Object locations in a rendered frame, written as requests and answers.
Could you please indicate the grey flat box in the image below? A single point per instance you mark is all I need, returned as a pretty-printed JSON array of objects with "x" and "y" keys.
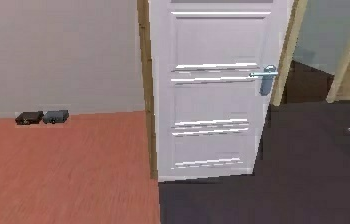
[{"x": 55, "y": 116}]

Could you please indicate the dark brown flat box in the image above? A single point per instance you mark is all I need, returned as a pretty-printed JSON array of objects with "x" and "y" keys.
[{"x": 29, "y": 117}]

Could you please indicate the white panelled room door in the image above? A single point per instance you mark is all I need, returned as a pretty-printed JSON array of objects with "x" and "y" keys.
[{"x": 213, "y": 100}]

